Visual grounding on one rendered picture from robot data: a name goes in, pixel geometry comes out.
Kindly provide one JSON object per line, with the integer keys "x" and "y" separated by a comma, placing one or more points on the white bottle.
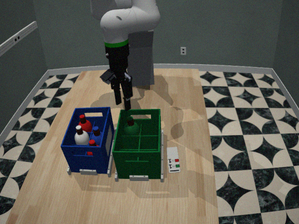
{"x": 81, "y": 137}

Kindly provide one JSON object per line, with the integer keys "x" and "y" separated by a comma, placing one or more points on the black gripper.
{"x": 124, "y": 79}

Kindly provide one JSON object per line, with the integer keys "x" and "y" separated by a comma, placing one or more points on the white paper pick list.
{"x": 173, "y": 160}

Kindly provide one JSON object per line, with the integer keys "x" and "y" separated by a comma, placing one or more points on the blue plastic bottle crate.
{"x": 99, "y": 161}

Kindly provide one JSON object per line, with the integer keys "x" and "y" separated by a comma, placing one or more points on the green crate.
{"x": 129, "y": 160}

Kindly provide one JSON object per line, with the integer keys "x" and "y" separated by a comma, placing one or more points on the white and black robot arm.
{"x": 119, "y": 18}

